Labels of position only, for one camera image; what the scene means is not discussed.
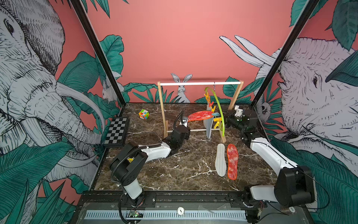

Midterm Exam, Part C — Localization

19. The wooden hanger rack frame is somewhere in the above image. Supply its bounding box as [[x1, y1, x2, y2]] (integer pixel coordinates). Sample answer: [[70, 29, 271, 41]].
[[157, 80, 244, 144]]

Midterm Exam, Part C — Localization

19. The red orange-edged insole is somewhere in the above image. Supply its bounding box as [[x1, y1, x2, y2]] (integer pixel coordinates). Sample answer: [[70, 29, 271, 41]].
[[188, 111, 213, 122], [227, 144, 239, 180]]

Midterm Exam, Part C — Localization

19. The white smooth insole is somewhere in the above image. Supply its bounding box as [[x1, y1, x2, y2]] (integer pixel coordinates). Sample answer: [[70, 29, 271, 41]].
[[203, 116, 214, 140]]

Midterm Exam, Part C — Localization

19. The green clip hanger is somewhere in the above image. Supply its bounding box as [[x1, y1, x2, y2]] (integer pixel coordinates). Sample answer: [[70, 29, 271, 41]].
[[203, 82, 226, 137]]

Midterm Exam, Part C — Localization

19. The grey textured insole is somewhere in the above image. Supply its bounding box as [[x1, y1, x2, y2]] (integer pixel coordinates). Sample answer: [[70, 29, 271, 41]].
[[215, 143, 227, 177]]

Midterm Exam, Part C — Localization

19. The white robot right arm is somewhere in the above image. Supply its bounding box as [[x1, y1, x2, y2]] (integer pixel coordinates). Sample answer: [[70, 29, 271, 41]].
[[224, 106, 315, 208]]

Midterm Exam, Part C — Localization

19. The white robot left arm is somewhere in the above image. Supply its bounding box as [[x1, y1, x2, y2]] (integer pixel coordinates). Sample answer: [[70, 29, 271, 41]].
[[109, 125, 190, 205]]

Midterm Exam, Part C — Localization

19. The colourful puzzle cube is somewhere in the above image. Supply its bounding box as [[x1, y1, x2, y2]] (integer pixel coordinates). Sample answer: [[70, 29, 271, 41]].
[[139, 109, 149, 120]]

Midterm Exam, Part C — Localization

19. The black white checkerboard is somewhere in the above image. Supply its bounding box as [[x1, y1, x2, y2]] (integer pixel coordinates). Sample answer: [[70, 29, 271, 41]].
[[103, 117, 130, 147]]

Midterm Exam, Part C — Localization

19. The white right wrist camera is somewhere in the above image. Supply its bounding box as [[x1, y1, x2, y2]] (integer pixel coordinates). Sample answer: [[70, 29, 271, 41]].
[[235, 105, 243, 118]]

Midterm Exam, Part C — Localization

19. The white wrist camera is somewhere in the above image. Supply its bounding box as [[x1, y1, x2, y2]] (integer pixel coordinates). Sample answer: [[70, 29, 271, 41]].
[[235, 105, 243, 118], [180, 116, 188, 127]]

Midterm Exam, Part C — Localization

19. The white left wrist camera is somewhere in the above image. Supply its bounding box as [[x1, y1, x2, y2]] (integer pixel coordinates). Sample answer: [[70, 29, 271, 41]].
[[180, 116, 188, 127]]

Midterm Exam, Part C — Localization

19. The white perforated rail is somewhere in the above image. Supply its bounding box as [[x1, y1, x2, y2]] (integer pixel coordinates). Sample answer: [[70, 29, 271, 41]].
[[84, 209, 247, 221]]

